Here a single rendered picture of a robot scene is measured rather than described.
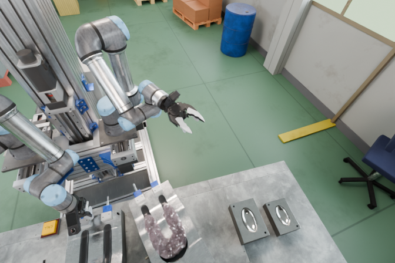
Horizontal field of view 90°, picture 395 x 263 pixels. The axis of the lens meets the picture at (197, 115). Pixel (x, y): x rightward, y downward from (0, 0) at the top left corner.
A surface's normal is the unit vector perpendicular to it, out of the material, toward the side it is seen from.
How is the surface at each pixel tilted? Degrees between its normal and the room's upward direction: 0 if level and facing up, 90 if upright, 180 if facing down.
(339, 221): 0
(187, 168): 0
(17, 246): 0
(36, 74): 90
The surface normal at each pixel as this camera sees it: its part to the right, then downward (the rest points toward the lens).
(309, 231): 0.04, -0.66
